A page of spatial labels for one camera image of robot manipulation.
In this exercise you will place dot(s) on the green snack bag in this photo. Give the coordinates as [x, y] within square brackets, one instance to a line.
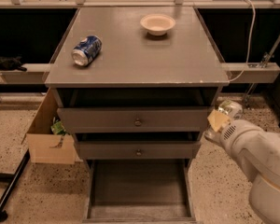
[57, 127]

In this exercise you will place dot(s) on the white paper bowl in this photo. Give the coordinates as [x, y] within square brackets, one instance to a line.
[157, 24]

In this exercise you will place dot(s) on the cardboard box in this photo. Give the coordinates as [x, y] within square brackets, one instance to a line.
[44, 146]

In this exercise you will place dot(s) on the blue soda can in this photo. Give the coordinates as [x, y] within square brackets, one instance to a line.
[86, 50]

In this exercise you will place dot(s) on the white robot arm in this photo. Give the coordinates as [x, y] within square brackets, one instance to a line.
[263, 172]

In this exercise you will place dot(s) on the metal support strut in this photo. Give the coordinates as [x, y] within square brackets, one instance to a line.
[268, 55]

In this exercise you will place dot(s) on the grey top drawer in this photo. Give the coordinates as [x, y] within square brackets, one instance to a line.
[133, 119]

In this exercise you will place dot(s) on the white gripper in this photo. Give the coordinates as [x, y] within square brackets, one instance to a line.
[234, 136]

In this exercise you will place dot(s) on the grey drawer cabinet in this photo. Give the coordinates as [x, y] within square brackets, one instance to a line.
[137, 69]

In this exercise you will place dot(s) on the black floor rail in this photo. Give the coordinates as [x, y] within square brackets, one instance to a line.
[11, 180]

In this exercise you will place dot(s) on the black object on ledge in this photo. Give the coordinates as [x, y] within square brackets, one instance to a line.
[11, 63]

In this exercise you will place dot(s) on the grey bottom drawer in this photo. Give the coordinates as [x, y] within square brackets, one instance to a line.
[139, 192]

